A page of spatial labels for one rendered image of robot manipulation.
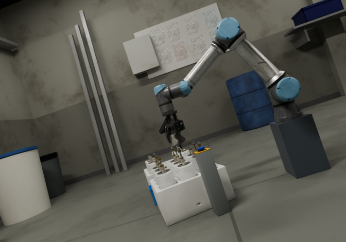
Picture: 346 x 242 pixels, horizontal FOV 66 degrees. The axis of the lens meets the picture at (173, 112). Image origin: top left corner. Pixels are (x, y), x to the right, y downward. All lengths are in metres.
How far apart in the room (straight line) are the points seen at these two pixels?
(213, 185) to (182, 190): 0.19
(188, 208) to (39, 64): 4.37
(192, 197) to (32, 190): 2.25
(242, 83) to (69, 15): 3.21
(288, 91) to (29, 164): 2.76
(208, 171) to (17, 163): 2.41
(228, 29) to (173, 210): 0.95
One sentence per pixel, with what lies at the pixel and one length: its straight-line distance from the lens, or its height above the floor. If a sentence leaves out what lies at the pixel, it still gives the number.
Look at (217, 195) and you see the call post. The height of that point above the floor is 0.10.
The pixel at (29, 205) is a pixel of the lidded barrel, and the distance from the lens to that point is 3.36.
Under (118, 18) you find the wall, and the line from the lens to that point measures 4.97.
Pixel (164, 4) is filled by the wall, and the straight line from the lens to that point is 4.88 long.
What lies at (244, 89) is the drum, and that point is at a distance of 3.93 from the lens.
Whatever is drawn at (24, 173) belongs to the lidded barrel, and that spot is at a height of 0.46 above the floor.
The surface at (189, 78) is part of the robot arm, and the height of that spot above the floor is 0.70.
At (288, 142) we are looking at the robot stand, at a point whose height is 0.19.
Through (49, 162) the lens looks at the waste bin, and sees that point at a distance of 4.15.
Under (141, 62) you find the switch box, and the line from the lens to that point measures 4.51.
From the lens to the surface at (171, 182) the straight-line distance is 1.44.
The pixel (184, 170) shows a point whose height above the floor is 0.23.
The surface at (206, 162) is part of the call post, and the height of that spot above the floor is 0.26.
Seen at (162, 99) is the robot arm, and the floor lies 0.62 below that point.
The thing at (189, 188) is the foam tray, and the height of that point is 0.14.
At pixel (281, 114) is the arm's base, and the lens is 1.56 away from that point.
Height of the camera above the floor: 0.50
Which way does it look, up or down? 1 degrees up
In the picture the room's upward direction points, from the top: 19 degrees counter-clockwise
